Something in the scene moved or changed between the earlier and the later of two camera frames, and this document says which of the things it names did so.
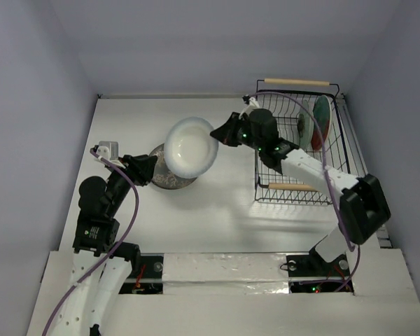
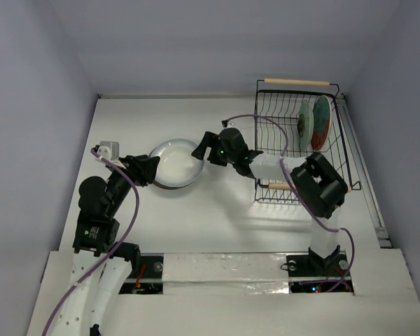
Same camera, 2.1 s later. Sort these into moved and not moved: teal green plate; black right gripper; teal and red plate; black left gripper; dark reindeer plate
Moved: dark reindeer plate; black right gripper
Not moved: teal green plate; black left gripper; teal and red plate
